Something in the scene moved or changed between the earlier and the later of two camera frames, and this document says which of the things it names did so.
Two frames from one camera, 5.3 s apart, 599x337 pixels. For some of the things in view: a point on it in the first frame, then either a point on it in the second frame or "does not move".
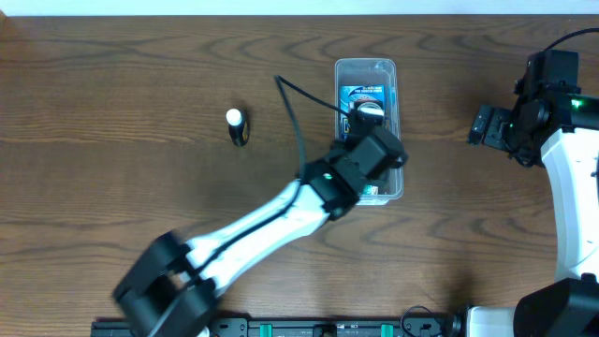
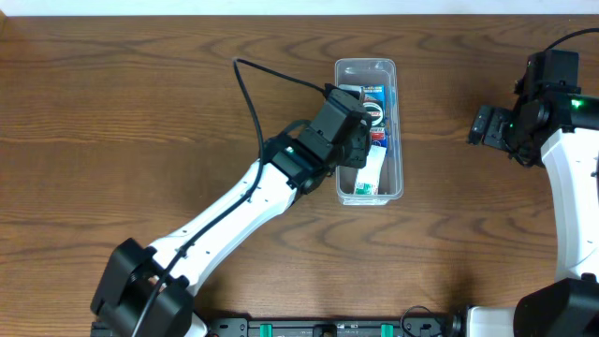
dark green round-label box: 372,109 does not move
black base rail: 309,326 does not move
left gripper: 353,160 → 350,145
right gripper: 487,124 does not move
